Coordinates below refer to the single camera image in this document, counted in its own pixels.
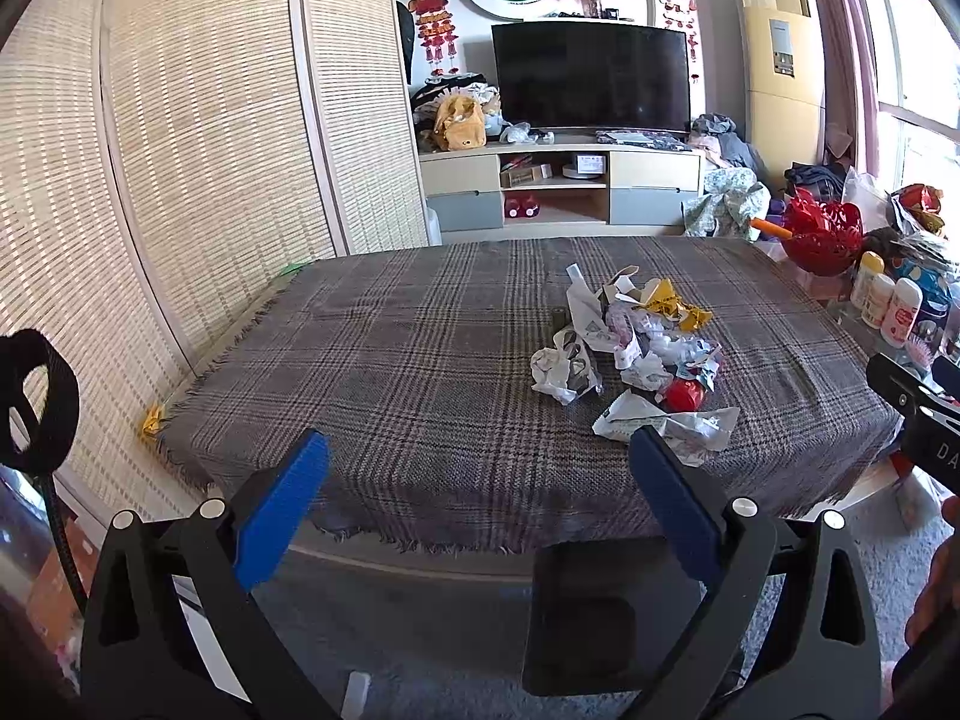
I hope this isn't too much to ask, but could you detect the white bottle pink label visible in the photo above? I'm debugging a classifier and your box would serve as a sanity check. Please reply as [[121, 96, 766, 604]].
[[880, 278, 924, 348]]

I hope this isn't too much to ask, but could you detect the red hanging festival ornament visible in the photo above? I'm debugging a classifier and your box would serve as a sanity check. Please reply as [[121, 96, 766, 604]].
[[407, 0, 459, 76]]

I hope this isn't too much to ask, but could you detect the brown plush toy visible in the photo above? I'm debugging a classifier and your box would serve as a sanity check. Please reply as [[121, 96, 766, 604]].
[[433, 94, 487, 151]]

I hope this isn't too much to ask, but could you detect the person's right hand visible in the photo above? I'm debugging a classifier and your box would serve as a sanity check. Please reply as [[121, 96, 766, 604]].
[[905, 496, 958, 647]]

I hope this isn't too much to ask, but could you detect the red round ball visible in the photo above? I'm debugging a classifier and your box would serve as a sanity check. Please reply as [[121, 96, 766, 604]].
[[662, 379, 706, 413]]

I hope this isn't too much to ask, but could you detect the woven bamboo folding screen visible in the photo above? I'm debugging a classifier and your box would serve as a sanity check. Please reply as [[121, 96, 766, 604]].
[[2, 0, 428, 523]]

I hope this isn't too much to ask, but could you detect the grey plaid table cloth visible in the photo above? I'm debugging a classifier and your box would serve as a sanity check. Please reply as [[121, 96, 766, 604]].
[[158, 238, 900, 554]]

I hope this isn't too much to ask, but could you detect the wooden tv cabinet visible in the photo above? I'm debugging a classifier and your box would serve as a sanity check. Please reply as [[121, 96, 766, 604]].
[[420, 135, 706, 244]]

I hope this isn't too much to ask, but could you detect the red plastic fruit basket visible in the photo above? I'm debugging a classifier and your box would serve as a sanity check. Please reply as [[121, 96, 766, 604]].
[[782, 187, 864, 277]]

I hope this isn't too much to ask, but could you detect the black cable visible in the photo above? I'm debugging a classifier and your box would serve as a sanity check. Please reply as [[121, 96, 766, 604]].
[[37, 471, 91, 616]]

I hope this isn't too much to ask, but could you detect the white flat paper wrapper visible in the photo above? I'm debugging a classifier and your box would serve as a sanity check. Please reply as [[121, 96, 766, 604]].
[[592, 390, 740, 468]]

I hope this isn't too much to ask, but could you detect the black velcro strap loop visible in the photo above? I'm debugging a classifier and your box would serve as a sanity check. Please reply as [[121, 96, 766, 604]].
[[0, 328, 82, 478]]

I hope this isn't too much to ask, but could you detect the cream standing air conditioner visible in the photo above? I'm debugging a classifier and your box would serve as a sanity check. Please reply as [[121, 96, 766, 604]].
[[737, 0, 825, 188]]

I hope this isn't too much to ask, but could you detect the yellow wrapper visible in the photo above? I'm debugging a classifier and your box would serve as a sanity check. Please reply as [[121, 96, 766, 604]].
[[640, 278, 713, 333]]

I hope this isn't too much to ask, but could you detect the grey trash bin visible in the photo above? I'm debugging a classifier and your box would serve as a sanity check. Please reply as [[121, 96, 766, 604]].
[[523, 536, 703, 697]]

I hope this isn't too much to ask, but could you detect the white bottle middle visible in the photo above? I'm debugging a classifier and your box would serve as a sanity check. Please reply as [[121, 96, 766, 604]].
[[861, 273, 895, 330]]

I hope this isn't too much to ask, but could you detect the black flat television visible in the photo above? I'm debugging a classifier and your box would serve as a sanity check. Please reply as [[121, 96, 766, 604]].
[[491, 20, 690, 130]]

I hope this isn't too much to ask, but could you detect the white bottle yellow cap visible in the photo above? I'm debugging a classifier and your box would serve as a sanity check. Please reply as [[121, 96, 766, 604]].
[[850, 250, 885, 310]]

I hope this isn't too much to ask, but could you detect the crumpled white paper wad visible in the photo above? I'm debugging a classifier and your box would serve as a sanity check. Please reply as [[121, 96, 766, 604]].
[[530, 325, 604, 406]]

